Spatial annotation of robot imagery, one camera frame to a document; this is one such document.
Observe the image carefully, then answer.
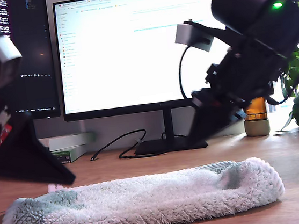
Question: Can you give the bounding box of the grey tea towel white hem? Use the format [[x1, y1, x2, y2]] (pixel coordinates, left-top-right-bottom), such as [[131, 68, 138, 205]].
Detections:
[[0, 153, 288, 224]]

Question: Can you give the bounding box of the green and white box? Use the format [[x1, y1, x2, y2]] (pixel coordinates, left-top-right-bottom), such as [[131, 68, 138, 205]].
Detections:
[[50, 145, 90, 166]]

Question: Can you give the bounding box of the long white box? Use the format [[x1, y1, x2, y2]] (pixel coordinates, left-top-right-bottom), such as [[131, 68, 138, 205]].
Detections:
[[39, 131, 97, 153]]

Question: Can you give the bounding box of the amber glass jar grey base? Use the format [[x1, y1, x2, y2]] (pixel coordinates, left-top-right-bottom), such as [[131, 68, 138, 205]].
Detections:
[[241, 95, 272, 138]]

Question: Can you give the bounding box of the large monitor white screen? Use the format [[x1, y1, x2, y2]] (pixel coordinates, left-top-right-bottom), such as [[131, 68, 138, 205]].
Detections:
[[50, 0, 280, 165]]

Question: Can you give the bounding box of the dark terminal monitor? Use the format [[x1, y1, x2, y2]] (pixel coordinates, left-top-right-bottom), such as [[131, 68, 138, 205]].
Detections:
[[0, 0, 62, 125]]

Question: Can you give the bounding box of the thin black desk cable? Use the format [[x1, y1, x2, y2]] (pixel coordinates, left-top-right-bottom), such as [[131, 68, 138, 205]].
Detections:
[[160, 129, 190, 145]]

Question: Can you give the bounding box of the black cable with plug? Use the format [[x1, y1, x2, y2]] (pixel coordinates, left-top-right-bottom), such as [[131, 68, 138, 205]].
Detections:
[[87, 129, 150, 163]]

